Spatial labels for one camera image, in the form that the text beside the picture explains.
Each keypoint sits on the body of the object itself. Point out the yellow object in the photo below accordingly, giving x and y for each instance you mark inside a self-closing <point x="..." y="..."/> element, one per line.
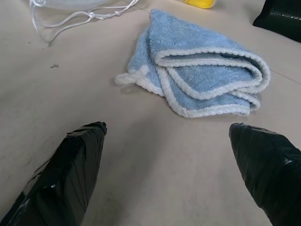
<point x="200" y="2"/>

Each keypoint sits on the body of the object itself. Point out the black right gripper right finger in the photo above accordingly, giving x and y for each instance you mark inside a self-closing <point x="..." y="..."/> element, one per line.
<point x="268" y="169"/>

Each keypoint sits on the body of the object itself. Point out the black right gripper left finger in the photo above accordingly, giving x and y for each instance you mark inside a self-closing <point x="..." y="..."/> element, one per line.
<point x="63" y="174"/>

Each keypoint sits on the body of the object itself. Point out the black mesh object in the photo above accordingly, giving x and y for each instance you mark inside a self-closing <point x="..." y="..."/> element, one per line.
<point x="281" y="20"/>

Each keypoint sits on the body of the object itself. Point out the light blue white-trimmed towel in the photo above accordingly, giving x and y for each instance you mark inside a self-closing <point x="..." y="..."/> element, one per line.
<point x="197" y="68"/>

